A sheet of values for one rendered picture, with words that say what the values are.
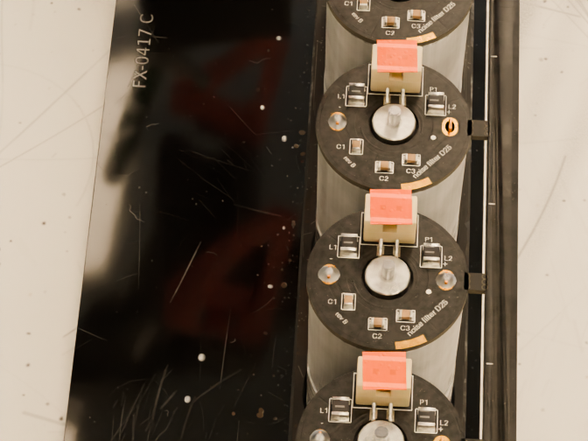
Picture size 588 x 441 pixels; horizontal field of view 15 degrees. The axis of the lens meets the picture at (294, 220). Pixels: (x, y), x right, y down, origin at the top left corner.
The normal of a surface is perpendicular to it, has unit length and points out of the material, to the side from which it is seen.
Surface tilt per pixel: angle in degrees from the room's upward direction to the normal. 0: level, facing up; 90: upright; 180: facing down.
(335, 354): 90
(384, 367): 0
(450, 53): 90
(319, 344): 90
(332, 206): 90
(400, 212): 0
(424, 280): 0
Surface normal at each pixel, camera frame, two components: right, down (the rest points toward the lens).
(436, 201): 0.56, 0.72
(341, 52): -0.77, 0.55
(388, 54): 0.00, -0.50
